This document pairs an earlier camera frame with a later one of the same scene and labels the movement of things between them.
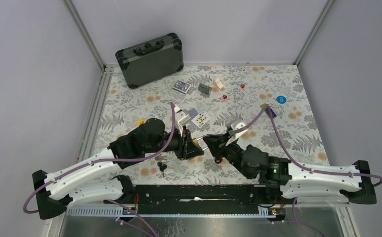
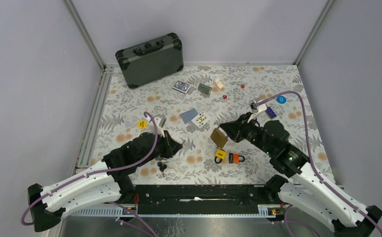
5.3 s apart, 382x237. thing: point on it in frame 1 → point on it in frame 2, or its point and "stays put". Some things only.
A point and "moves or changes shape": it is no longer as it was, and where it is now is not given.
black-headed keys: (162, 167) stays put
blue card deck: (181, 86) stays put
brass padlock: (195, 140) moves or changes shape
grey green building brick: (204, 88) stays put
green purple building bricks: (269, 110) stays put
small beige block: (218, 83) stays put
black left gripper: (187, 149) → (171, 146)
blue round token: (281, 99) stays put
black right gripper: (212, 141) → (233, 128)
